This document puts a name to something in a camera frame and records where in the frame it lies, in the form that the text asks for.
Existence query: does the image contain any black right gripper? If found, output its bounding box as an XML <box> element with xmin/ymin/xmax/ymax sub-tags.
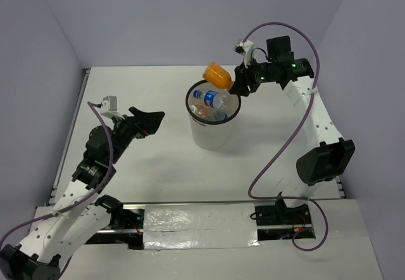
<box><xmin>229</xmin><ymin>54</ymin><xmax>277</xmax><ymax>97</ymax></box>

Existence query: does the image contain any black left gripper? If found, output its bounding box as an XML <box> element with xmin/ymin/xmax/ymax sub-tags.
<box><xmin>108</xmin><ymin>107</ymin><xmax>165</xmax><ymax>165</ymax></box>

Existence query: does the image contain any orange bottle with label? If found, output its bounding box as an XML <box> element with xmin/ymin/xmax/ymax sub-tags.
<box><xmin>202</xmin><ymin>61</ymin><xmax>234</xmax><ymax>91</ymax></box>

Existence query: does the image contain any blue cap pepsi water bottle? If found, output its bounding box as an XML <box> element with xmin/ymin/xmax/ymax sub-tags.
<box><xmin>192</xmin><ymin>89</ymin><xmax>232</xmax><ymax>110</ymax></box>

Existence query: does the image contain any blue label white cap bottle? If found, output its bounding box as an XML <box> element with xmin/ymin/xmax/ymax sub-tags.
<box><xmin>213</xmin><ymin>110</ymin><xmax>228</xmax><ymax>122</ymax></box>

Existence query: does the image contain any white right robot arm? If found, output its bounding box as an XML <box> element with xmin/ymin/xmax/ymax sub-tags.
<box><xmin>229</xmin><ymin>36</ymin><xmax>355</xmax><ymax>224</ymax></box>

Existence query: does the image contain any white bin with black rim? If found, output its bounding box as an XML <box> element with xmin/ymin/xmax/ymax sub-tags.
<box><xmin>185</xmin><ymin>80</ymin><xmax>241</xmax><ymax>151</ymax></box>

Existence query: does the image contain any silver foil tape panel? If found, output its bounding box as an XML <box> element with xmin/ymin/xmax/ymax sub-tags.
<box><xmin>143</xmin><ymin>203</ymin><xmax>259</xmax><ymax>250</ymax></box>

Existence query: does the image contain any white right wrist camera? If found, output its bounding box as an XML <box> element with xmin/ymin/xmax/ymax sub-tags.
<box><xmin>234</xmin><ymin>40</ymin><xmax>254</xmax><ymax>68</ymax></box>

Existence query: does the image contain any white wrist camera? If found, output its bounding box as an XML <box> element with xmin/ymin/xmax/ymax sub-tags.
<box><xmin>97</xmin><ymin>96</ymin><xmax>124</xmax><ymax>120</ymax></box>
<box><xmin>234</xmin><ymin>40</ymin><xmax>254</xmax><ymax>68</ymax></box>

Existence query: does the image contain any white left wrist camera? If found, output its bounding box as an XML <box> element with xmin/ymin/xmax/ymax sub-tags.
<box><xmin>97</xmin><ymin>96</ymin><xmax>124</xmax><ymax>120</ymax></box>

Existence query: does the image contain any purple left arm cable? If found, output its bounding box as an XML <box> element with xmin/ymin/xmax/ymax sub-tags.
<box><xmin>0</xmin><ymin>101</ymin><xmax>115</xmax><ymax>280</ymax></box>

